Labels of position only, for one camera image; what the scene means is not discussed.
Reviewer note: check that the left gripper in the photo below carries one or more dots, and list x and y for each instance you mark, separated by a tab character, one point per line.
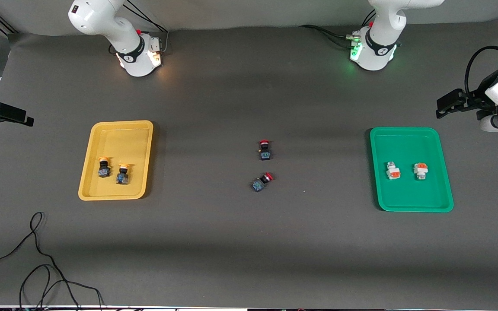
480	97

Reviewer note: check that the green button white orange switch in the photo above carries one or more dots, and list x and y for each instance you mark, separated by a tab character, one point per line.
420	171
393	172

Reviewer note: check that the yellow push button switch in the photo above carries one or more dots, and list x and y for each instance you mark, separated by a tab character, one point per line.
104	172
122	178

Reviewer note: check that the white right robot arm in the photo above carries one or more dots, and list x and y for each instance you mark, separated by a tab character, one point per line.
102	17

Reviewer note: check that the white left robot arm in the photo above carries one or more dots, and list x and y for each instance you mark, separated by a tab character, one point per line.
378	43

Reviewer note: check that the green plastic tray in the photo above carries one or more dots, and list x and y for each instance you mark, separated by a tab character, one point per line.
404	194

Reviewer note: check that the yellow plastic tray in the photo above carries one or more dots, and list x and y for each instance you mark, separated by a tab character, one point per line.
128	142

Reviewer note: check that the dark grey table mat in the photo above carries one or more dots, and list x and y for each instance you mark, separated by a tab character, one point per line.
249	259

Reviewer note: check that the red push button switch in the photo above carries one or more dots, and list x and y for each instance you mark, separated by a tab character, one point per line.
257	185
265	154

